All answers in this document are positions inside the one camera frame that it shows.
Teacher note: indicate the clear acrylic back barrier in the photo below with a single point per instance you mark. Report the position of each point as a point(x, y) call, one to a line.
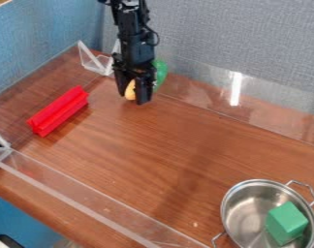
point(273, 107)

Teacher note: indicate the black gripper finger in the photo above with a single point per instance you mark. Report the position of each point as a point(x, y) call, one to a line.
point(122, 81)
point(143, 88)

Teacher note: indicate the clear acrylic front barrier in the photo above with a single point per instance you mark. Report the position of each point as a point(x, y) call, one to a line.
point(119, 217)

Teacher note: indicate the green wooden cube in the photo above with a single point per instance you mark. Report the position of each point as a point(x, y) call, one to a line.
point(285, 223)

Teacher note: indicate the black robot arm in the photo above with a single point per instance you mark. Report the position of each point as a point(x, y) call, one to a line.
point(133, 61)

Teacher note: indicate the yellow green toy corn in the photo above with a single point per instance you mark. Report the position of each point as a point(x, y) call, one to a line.
point(161, 66)

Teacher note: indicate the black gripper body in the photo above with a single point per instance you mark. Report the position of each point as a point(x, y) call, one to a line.
point(126, 71)

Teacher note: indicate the clear acrylic corner bracket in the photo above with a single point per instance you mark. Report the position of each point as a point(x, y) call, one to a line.
point(98, 64)

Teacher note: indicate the silver metal pot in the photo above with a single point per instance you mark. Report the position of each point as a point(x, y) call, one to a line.
point(245, 205)

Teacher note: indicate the red plastic block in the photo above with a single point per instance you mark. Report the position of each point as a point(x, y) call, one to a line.
point(58, 111)

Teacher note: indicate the clear acrylic barrier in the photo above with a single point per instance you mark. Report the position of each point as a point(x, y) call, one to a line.
point(119, 217)
point(273, 107)

